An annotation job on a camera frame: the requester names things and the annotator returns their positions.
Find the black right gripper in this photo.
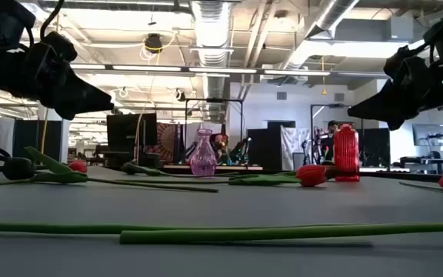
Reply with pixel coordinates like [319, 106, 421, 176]
[347, 61, 443, 131]

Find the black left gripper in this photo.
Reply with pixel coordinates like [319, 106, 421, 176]
[4, 42, 115, 121]

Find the dark purple artificial tulip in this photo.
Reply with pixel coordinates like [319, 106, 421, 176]
[120, 161, 241, 179]
[2, 145, 219, 193]
[119, 222, 443, 245]

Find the red ribbed glass vase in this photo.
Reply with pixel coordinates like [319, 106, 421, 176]
[333, 123, 361, 182]

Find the purple glass vase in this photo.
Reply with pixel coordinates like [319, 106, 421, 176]
[189, 128, 218, 178]

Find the black screen panel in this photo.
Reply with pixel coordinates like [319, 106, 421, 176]
[361, 127, 391, 167]

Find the white pillar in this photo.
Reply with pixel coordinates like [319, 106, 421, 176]
[38, 107, 72, 165]

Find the desk monitor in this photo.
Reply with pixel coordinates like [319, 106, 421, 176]
[412, 122, 443, 147]

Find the person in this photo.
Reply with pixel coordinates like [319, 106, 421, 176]
[208, 132, 231, 165]
[315, 119, 340, 166]

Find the large black monitor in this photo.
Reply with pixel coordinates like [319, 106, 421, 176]
[105, 112, 158, 153]

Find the black partition panel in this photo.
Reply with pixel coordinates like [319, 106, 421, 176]
[12, 119, 63, 165]

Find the dark office desk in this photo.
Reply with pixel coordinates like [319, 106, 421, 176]
[398, 155, 443, 175]

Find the black round ceiling device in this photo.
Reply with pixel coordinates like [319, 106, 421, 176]
[144, 33, 164, 54]

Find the mandala pattern tapestry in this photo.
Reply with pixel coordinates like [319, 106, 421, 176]
[148, 122, 179, 163]

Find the white patterned cloth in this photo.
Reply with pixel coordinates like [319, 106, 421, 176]
[280, 126, 311, 171]

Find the black cabinet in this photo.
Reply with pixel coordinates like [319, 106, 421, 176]
[247, 120, 297, 171]

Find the long linear ceiling lamp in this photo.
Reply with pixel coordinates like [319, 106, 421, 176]
[69, 63, 391, 78]

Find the wooden background table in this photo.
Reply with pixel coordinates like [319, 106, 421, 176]
[162, 164, 264, 172]

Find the grey-blue table mat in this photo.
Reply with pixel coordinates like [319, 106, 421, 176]
[0, 165, 443, 277]

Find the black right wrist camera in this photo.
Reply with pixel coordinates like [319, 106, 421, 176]
[382, 45, 425, 80]

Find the yellow hanging cable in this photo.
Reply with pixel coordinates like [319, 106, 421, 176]
[39, 13, 62, 155]

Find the black metal table frame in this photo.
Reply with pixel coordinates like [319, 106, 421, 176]
[0, 163, 443, 185]

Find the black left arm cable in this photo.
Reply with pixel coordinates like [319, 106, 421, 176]
[39, 0, 65, 42]

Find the grey rectangular air duct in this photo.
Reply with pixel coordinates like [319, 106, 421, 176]
[335, 17, 415, 43]

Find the smooth silver ventilation duct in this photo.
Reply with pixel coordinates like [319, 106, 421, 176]
[282, 0, 361, 71]

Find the silver ribbed ventilation duct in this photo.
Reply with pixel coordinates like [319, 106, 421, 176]
[189, 0, 233, 122]

